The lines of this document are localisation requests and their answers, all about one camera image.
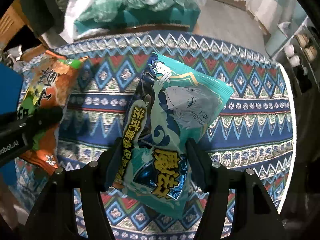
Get blue cardboard box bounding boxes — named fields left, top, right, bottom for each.
left=1, top=63, right=23, bottom=186

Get white plastic bag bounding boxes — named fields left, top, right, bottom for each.
left=61, top=0, right=208, bottom=43

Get teal anime snack bag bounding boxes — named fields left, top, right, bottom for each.
left=114, top=53, right=233, bottom=218

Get shoe rack with shoes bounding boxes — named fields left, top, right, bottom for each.
left=265, top=16, right=319, bottom=96

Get blue patterned tablecloth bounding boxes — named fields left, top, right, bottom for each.
left=15, top=29, right=297, bottom=240

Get orange chips snack bag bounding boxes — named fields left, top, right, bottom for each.
left=18, top=50, right=88, bottom=175

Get dark hanging jackets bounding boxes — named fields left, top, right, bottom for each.
left=20, top=0, right=69, bottom=37

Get wooden louvered wardrobe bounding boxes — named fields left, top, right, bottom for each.
left=1, top=0, right=49, bottom=52

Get teal box of green wrappers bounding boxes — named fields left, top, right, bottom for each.
left=74, top=0, right=200, bottom=34

